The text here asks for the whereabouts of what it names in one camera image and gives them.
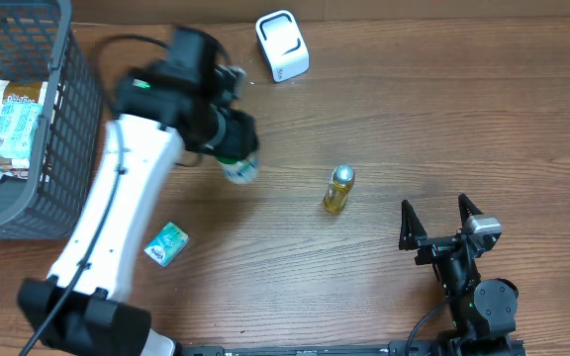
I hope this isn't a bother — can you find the yellow liquid bottle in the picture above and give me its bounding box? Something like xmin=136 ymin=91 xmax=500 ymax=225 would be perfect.
xmin=323 ymin=164 xmax=355 ymax=214

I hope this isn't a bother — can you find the white barcode scanner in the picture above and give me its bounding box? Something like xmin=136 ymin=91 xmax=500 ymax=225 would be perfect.
xmin=255 ymin=10 xmax=310 ymax=83

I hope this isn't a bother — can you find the grey plastic basket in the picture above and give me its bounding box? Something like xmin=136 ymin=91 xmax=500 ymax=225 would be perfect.
xmin=0 ymin=0 xmax=103 ymax=239

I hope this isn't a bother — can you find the teal wet wipes pack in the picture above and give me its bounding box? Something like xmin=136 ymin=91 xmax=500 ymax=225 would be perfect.
xmin=0 ymin=101 xmax=43 ymax=169

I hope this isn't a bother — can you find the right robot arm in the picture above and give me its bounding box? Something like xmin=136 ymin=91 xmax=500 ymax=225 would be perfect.
xmin=389 ymin=194 xmax=526 ymax=356

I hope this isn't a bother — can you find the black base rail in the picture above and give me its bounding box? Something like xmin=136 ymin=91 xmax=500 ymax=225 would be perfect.
xmin=173 ymin=340 xmax=527 ymax=356

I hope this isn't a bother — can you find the small teal tissue pack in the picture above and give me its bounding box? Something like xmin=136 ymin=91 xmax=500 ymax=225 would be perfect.
xmin=143 ymin=222 xmax=190 ymax=267

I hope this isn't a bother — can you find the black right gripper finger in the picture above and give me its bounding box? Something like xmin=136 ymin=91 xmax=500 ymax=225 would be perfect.
xmin=399 ymin=200 xmax=428 ymax=250
xmin=458 ymin=194 xmax=483 ymax=227

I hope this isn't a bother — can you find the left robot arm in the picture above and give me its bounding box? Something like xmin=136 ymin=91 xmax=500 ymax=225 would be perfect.
xmin=18 ymin=27 xmax=259 ymax=355

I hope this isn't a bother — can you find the green lid jar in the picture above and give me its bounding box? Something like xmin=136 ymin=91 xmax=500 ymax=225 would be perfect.
xmin=217 ymin=152 xmax=260 ymax=185

